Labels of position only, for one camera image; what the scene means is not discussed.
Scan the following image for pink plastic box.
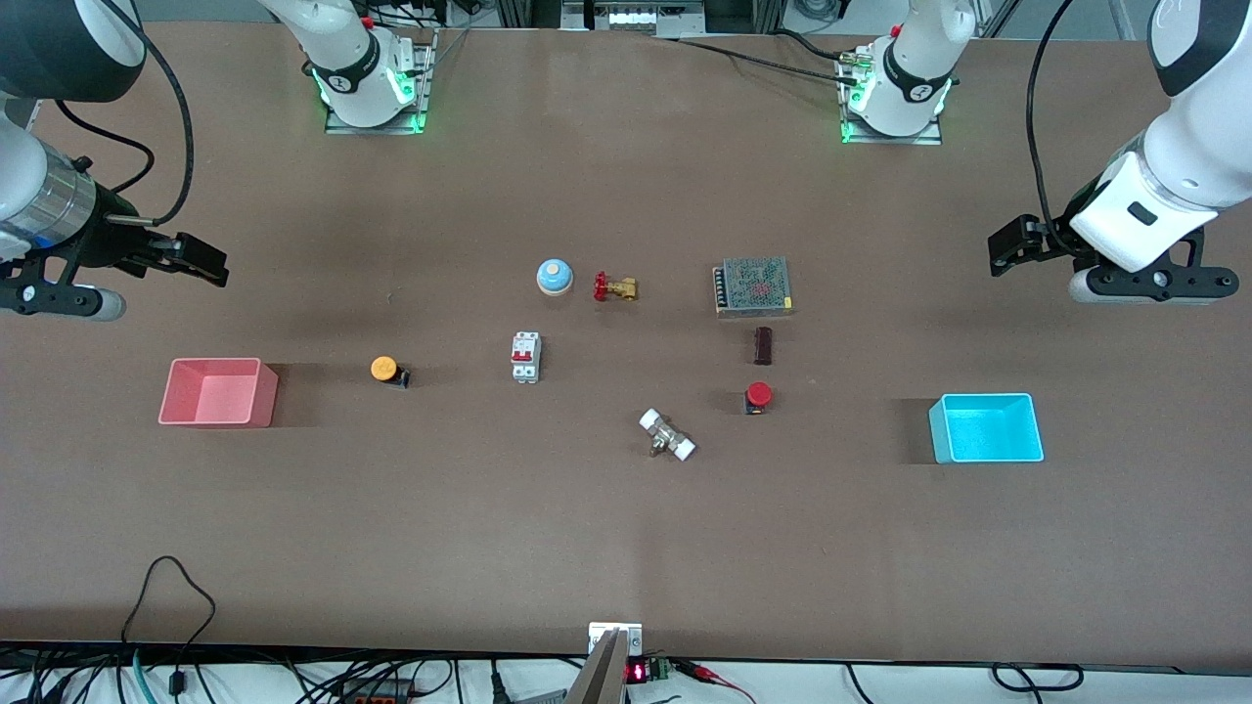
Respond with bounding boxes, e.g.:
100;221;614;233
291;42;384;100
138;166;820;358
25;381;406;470
158;358;279;428

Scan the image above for cyan plastic box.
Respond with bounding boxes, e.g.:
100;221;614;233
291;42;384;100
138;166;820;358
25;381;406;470
928;393;1045;464

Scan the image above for metal mesh power supply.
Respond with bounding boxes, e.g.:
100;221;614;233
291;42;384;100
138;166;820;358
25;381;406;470
712;257;793;319

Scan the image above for metal fitting white end caps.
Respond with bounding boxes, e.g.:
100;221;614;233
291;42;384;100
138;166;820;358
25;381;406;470
639;409;697;462

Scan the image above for short black right arm cable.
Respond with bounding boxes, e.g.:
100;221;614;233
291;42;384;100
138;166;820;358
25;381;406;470
57;101;156;195

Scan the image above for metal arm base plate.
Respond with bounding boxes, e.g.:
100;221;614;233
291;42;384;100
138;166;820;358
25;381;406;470
841;93;943;146
326;29;429;135

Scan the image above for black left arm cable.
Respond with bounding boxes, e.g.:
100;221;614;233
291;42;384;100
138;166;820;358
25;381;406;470
1026;0;1077;257

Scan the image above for black cable across table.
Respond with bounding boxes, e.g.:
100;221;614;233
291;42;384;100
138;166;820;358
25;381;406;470
653;34;864;83

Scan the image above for thin black looped cable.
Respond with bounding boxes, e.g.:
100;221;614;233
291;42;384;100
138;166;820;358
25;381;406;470
121;556;217;697

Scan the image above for black coiled cable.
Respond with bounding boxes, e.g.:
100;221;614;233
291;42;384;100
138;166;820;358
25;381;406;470
992;664;1084;693

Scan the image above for grey metal frame device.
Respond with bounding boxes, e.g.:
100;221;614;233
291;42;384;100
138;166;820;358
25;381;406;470
562;0;705;35

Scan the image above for red clip lead wire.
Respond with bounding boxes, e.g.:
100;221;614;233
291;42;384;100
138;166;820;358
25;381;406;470
675;661;759;704

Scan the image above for grey camera mount bar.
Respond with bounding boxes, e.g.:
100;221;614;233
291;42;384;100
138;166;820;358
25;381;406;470
565;623;644;704

